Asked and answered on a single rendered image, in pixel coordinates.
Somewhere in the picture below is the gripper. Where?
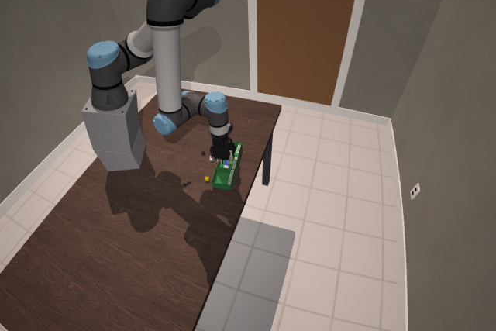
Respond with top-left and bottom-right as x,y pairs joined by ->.
210,131 -> 236,165

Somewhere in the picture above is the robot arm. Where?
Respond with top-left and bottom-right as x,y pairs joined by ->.
87,0 -> 233,136

